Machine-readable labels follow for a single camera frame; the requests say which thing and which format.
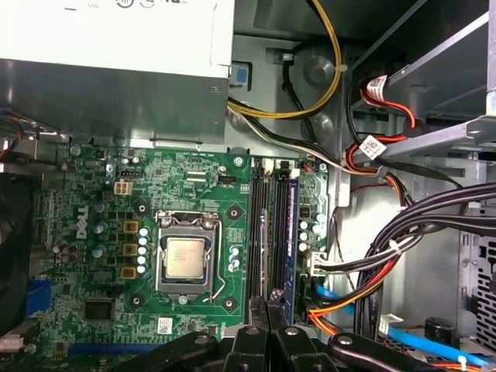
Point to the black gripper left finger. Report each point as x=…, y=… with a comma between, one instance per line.
x=248, y=348

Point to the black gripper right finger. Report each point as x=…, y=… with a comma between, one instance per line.
x=294, y=348

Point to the blue RAM stick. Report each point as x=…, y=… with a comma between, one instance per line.
x=290, y=240

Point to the CPU locking lever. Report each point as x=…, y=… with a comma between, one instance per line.
x=218, y=291

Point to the metal CPU socket cover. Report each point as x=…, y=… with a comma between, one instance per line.
x=185, y=287

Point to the silver CPU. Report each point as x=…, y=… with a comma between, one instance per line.
x=184, y=257

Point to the blue expansion slot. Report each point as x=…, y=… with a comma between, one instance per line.
x=116, y=348

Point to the black open PC case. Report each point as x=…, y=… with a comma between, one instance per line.
x=418, y=279

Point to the green Dell motherboard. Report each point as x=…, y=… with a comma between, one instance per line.
x=174, y=182

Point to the black case fan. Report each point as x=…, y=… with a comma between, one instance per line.
x=15, y=252

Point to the metal drive cage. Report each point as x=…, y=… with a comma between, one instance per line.
x=445, y=58

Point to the grey power supply unit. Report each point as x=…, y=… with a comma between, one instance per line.
x=116, y=38

